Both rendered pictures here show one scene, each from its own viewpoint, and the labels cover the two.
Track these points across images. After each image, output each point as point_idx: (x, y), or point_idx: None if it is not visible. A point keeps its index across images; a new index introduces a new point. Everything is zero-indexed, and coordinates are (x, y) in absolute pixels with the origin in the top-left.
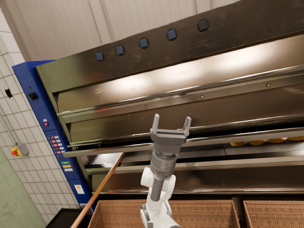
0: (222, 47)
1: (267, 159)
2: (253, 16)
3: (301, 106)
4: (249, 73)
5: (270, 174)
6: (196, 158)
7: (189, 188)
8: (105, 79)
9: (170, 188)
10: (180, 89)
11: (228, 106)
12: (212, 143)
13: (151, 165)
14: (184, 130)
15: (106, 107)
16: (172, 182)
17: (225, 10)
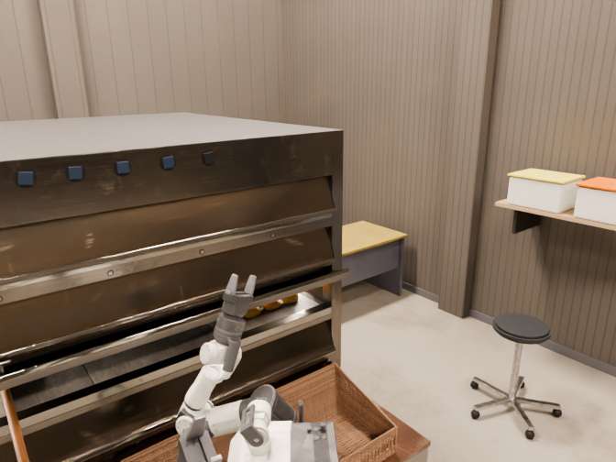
0: (228, 188)
1: (272, 330)
2: (258, 159)
3: (300, 258)
4: (256, 222)
5: (275, 351)
6: (181, 354)
7: (175, 412)
8: (27, 223)
9: (239, 356)
10: (178, 241)
11: (232, 263)
12: None
13: (223, 333)
14: (248, 289)
15: (17, 282)
16: (239, 349)
17: (233, 146)
